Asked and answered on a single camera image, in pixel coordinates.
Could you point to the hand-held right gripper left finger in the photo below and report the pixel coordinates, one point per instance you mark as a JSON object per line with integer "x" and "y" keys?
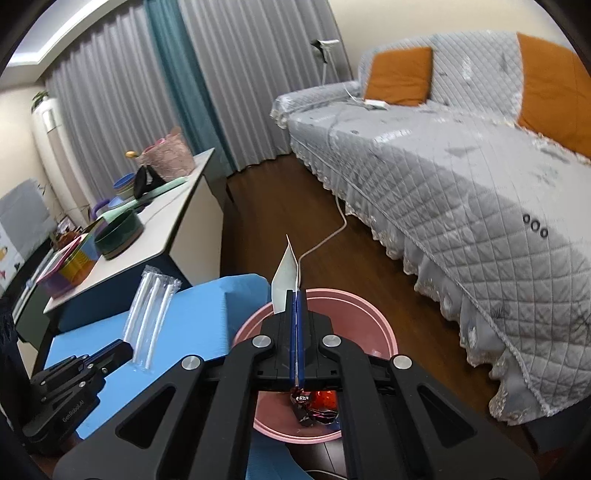
{"x": 277, "y": 350}

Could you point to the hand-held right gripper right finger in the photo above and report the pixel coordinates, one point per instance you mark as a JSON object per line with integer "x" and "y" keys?
{"x": 301, "y": 341}

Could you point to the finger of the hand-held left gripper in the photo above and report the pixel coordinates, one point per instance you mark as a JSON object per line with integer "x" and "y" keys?
{"x": 111, "y": 351}
{"x": 78, "y": 376}

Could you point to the clear straw pack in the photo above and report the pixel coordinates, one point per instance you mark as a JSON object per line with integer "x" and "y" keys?
{"x": 147, "y": 314}

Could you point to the pink plastic bin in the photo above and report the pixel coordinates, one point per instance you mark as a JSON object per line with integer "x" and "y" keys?
{"x": 364, "y": 332}

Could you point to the red plastic bag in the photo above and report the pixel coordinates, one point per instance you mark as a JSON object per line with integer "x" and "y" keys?
{"x": 325, "y": 401}

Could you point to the white paper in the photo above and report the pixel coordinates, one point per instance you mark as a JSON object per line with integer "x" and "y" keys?
{"x": 286, "y": 277}

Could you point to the blue table mat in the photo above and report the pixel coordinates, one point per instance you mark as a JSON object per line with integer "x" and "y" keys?
{"x": 194, "y": 323}

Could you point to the colourful tin box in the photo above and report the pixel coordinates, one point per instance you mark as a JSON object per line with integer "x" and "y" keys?
{"x": 69, "y": 263}

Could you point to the dark green round tin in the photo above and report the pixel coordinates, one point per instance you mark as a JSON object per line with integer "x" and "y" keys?
{"x": 117, "y": 235}

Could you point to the purple plastic mug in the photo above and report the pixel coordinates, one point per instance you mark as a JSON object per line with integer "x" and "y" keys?
{"x": 99, "y": 207}

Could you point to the white top coffee table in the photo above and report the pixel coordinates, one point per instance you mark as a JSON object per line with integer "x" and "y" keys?
{"x": 175, "y": 217}

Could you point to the television with grey cover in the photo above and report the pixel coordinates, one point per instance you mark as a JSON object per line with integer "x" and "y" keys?
{"x": 23, "y": 217}

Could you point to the stack of coloured bowls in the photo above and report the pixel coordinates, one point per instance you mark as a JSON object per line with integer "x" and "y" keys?
{"x": 122, "y": 187}

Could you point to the mint green tray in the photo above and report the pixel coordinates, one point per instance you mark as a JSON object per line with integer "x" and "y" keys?
{"x": 161, "y": 191}

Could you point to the black bag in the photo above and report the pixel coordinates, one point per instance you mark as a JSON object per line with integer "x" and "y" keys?
{"x": 145, "y": 182}

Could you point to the pink woven basket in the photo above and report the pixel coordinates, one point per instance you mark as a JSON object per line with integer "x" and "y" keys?
{"x": 166, "y": 157}

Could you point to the grey quilted sofa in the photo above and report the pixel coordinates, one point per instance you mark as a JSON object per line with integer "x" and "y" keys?
{"x": 438, "y": 184}

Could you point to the white standing air conditioner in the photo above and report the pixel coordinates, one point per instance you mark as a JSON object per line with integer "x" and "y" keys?
{"x": 51, "y": 147}

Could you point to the white power strip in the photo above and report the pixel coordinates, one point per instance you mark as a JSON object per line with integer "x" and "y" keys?
{"x": 376, "y": 104}

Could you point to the grey curtain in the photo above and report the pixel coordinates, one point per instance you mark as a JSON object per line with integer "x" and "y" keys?
{"x": 115, "y": 92}

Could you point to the small green plant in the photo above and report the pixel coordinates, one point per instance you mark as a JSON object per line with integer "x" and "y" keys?
{"x": 40, "y": 99}

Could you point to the teal curtain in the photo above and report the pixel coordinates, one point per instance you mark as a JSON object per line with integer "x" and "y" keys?
{"x": 184, "y": 83}

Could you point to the orange cushion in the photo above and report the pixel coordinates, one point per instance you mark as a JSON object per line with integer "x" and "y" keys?
{"x": 554, "y": 92}
{"x": 399, "y": 76}

